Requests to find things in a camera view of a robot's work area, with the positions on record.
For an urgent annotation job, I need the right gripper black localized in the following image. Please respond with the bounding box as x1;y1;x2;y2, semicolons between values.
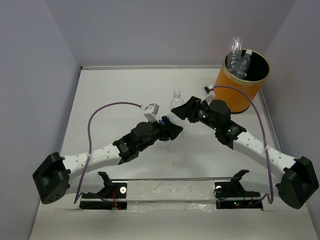
170;96;219;132

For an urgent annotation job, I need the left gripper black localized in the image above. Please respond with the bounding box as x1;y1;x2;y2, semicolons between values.
136;116;182;153

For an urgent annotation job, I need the clear bottle white cap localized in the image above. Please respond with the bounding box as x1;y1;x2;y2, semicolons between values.
226;36;243;74

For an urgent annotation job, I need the blue label bottle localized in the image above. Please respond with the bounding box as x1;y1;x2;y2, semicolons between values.
161;114;185;151

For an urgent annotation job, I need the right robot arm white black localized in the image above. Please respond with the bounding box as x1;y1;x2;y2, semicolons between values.
171;96;320;209

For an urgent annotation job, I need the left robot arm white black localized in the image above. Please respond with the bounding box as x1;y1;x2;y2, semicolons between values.
32;116;183;205

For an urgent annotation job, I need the orange cylindrical bin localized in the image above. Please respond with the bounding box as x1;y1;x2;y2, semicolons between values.
214;51;271;114

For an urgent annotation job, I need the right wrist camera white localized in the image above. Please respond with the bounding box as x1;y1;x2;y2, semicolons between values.
201;84;216;105

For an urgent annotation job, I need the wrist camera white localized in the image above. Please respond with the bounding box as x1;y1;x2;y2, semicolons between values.
201;84;216;105
140;103;160;123

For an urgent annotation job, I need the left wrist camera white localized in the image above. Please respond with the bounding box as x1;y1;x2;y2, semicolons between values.
140;103;160;123

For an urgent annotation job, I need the metal rail back edge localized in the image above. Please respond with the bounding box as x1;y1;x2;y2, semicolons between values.
80;65;221;71

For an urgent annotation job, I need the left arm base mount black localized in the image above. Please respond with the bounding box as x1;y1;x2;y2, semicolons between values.
79;171;128;211

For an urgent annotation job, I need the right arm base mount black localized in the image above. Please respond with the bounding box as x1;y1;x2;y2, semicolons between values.
213;169;263;210

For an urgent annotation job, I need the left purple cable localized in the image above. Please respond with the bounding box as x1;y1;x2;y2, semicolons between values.
74;101;143;205

